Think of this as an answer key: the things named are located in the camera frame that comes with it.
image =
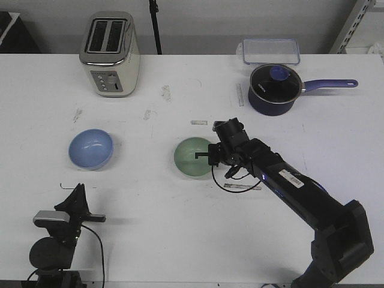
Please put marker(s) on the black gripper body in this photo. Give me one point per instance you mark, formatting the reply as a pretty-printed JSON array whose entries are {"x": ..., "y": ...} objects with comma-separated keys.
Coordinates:
[
  {"x": 68, "y": 234},
  {"x": 232, "y": 135}
]

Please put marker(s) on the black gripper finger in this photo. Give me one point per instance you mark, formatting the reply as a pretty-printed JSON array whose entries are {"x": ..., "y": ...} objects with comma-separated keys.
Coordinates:
[
  {"x": 201, "y": 154},
  {"x": 83, "y": 200},
  {"x": 71, "y": 203}
]

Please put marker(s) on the light green bowl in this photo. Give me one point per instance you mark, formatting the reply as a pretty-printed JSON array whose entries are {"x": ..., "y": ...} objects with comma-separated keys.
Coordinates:
[{"x": 184, "y": 157}]

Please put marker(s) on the light blue bowl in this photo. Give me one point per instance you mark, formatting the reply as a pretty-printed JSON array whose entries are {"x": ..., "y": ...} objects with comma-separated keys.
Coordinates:
[{"x": 91, "y": 149}]

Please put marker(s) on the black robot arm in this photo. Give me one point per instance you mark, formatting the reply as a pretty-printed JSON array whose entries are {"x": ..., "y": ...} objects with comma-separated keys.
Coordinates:
[
  {"x": 52, "y": 256},
  {"x": 342, "y": 238}
]

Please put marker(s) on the dark blue saucepan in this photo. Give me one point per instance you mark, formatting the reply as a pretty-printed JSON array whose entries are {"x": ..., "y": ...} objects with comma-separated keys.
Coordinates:
[{"x": 271, "y": 109}]

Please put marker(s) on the glass lid blue knob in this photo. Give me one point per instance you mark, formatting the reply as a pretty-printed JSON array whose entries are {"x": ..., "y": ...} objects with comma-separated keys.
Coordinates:
[{"x": 276, "y": 83}]

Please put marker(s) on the clear plastic food container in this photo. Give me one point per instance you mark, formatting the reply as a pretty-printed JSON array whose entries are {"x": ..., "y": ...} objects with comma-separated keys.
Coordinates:
[{"x": 259, "y": 51}]

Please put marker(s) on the cream silver toaster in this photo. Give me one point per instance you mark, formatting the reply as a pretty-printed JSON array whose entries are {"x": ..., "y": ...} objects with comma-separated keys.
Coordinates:
[{"x": 110, "y": 54}]

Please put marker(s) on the black tripod pole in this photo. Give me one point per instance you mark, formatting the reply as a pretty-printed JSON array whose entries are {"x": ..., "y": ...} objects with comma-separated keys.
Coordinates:
[{"x": 153, "y": 10}]

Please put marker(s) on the black box on floor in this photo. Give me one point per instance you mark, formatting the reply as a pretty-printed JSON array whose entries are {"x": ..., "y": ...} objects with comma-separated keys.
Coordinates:
[{"x": 15, "y": 38}]

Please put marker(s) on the white slotted shelf rack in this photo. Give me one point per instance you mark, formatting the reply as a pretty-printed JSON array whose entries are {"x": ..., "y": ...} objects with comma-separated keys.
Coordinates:
[{"x": 362, "y": 29}]

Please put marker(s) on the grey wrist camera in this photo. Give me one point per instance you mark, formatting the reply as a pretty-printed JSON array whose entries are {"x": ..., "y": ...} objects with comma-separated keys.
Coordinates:
[{"x": 45, "y": 218}]

